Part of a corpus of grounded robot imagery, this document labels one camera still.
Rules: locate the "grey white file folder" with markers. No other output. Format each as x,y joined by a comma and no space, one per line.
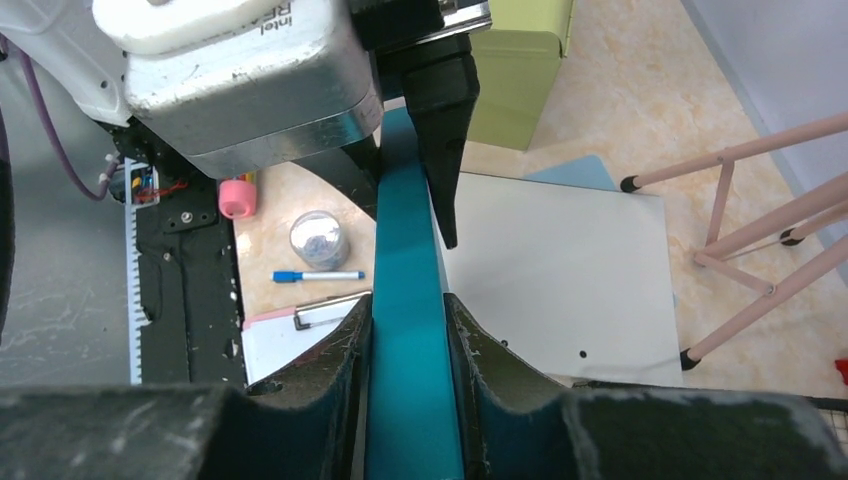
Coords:
575,281

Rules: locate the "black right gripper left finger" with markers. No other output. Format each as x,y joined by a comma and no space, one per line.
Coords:
299,423

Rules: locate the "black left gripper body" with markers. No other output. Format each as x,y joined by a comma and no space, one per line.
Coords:
386,25

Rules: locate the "teal file folder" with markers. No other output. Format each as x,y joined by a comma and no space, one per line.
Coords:
412,422

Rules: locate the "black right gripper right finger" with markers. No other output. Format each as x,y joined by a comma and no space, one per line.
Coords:
518,423

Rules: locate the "green metal drawer box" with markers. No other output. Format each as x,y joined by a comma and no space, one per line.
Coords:
518,60

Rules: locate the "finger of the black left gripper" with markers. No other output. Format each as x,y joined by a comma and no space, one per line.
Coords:
353,170
439,83

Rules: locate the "clear jar of paperclips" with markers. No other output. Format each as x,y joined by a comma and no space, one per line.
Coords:
318,238

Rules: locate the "red white small box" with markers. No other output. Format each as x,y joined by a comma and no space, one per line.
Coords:
841,366

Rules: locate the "pink capped tube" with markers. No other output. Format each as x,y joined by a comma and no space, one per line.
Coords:
238,196

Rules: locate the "pink clipboard with papers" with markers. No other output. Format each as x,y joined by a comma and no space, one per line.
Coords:
274,340

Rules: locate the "blue white marker pen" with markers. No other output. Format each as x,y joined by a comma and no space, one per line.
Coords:
284,277

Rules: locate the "black wire mesh file rack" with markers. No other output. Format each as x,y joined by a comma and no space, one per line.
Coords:
832,410

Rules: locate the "light blue clipboard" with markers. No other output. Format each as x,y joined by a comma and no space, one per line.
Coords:
585,172

